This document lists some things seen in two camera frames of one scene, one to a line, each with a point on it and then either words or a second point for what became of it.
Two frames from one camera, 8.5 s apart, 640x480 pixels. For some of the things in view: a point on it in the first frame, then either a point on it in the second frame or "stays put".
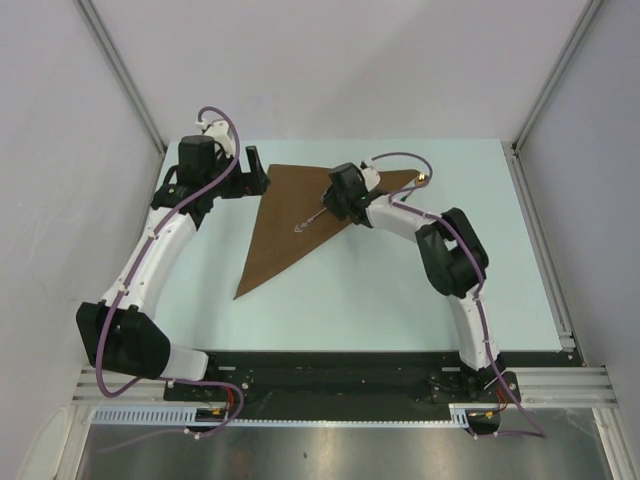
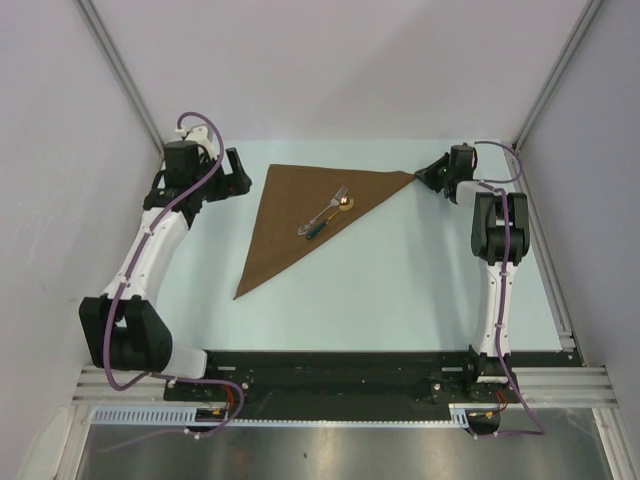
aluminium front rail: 564,386 stays put
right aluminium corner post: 584,21 stays put
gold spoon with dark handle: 421,180 to 346,204
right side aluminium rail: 556,297 stays put
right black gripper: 330,197 to 427,175
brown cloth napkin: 290,219 stays put
